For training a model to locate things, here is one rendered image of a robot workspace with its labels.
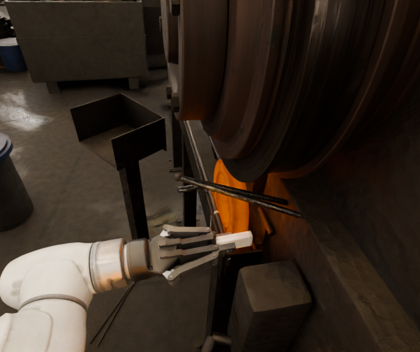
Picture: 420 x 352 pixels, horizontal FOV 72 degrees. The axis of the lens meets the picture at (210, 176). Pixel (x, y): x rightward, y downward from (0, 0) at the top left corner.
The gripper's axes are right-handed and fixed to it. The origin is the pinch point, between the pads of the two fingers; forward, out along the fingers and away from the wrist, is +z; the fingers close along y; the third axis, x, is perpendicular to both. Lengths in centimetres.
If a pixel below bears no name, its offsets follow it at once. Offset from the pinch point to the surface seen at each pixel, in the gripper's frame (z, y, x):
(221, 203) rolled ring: 0.7, -14.4, -4.2
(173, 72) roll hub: -7.0, -15.0, 28.5
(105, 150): -32, -56, -12
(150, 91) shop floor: -19, -240, -73
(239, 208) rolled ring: 1.8, -3.2, 5.5
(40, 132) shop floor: -102, -175, -65
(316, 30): 2.3, 12.3, 40.9
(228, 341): -4.3, 12.7, -13.3
